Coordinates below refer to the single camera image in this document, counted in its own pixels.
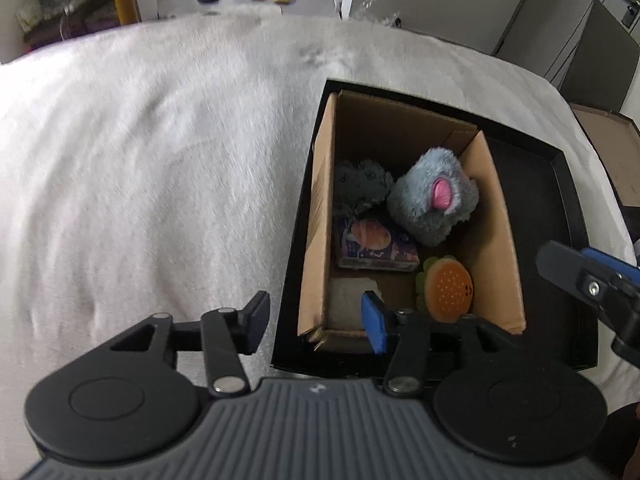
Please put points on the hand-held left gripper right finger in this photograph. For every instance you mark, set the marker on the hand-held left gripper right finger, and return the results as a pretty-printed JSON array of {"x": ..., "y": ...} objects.
[{"x": 374, "y": 322}]

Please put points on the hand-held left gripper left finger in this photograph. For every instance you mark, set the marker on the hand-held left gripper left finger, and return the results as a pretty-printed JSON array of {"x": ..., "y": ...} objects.
[{"x": 256, "y": 322}]

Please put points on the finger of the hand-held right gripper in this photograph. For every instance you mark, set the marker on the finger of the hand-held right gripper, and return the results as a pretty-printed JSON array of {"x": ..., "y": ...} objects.
[
  {"x": 612, "y": 262},
  {"x": 560, "y": 262}
]

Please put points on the white cloth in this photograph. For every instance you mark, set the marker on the white cloth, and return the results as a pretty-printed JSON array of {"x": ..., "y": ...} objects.
[{"x": 347, "y": 302}]

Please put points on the black tray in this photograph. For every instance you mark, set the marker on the black tray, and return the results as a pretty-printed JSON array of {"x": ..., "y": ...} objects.
[{"x": 545, "y": 210}]

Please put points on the brown cardboard box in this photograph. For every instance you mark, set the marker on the brown cardboard box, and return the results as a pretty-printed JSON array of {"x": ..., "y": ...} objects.
[{"x": 492, "y": 240}]

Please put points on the bread print packet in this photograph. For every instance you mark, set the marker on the bread print packet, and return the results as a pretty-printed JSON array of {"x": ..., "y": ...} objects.
[{"x": 375, "y": 242}]

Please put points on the burger plush toy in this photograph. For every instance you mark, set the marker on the burger plush toy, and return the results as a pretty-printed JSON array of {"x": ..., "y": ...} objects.
[{"x": 450, "y": 287}]

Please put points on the fluffy blue plush toy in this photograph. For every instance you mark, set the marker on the fluffy blue plush toy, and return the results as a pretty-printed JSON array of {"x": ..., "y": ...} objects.
[{"x": 425, "y": 195}]

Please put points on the small teal plush toy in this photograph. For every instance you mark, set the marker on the small teal plush toy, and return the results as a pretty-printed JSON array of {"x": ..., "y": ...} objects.
[{"x": 362, "y": 185}]

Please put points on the flat brown cardboard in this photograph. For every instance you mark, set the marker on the flat brown cardboard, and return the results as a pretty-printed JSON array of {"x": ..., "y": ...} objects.
[{"x": 610, "y": 140}]

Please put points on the white bed blanket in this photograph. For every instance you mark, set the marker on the white bed blanket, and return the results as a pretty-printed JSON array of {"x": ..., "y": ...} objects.
[{"x": 150, "y": 160}]

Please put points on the dark board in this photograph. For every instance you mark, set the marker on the dark board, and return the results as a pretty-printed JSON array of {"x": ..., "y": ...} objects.
[{"x": 600, "y": 60}]

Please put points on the grey wardrobe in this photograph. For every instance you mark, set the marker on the grey wardrobe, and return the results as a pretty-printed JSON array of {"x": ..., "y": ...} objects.
[{"x": 545, "y": 10}]

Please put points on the clear plastic wrap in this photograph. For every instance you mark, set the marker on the clear plastic wrap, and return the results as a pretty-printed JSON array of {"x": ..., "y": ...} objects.
[{"x": 380, "y": 12}]

